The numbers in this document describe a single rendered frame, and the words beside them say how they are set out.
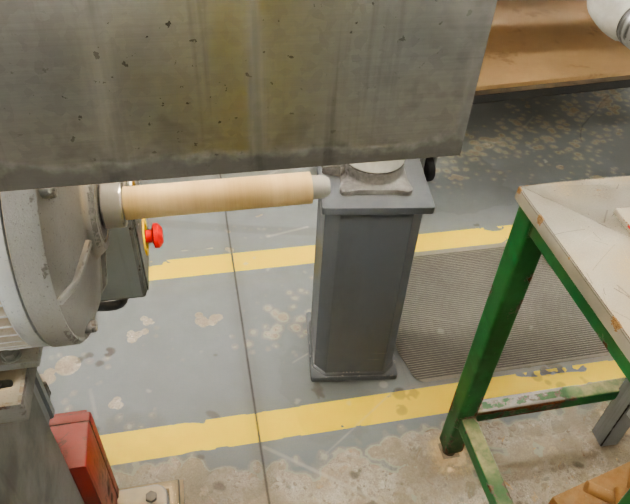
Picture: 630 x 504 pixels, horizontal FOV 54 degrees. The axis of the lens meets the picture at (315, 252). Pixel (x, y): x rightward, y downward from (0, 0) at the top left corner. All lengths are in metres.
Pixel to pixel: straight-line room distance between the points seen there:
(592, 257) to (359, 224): 0.61
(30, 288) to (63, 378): 1.59
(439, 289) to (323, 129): 1.94
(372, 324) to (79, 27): 1.54
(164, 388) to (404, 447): 0.75
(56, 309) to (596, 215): 0.97
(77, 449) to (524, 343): 1.52
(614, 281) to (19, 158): 0.92
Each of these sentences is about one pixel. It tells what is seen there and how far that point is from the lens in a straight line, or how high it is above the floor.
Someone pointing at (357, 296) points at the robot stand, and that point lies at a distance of 1.72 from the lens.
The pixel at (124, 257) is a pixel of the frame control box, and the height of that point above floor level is 1.01.
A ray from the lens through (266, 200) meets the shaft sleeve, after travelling 0.60.
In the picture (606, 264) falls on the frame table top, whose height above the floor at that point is 0.93.
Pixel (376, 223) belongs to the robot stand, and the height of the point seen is 0.64.
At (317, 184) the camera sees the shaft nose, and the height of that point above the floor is 1.26.
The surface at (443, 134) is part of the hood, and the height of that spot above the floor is 1.40.
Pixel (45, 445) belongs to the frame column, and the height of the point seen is 0.78.
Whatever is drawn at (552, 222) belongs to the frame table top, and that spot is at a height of 0.93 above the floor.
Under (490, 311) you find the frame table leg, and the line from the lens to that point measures 1.43.
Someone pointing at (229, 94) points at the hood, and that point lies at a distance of 0.38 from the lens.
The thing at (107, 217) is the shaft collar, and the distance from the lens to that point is 0.60.
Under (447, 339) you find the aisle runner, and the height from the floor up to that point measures 0.00.
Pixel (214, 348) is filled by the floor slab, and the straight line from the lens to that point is 2.08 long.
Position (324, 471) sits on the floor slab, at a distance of 1.83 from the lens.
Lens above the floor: 1.62
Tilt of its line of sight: 43 degrees down
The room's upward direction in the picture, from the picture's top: 3 degrees clockwise
